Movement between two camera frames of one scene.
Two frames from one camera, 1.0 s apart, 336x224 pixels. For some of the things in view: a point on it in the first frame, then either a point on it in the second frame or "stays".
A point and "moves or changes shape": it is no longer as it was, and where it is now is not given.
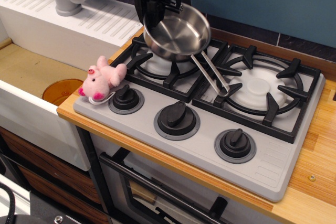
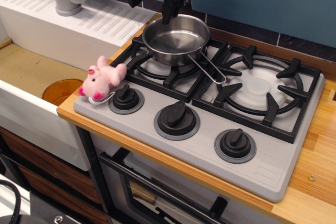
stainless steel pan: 184,31 moves or changes shape
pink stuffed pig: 101,77 stays
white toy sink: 39,46 stays
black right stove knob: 235,146 stays
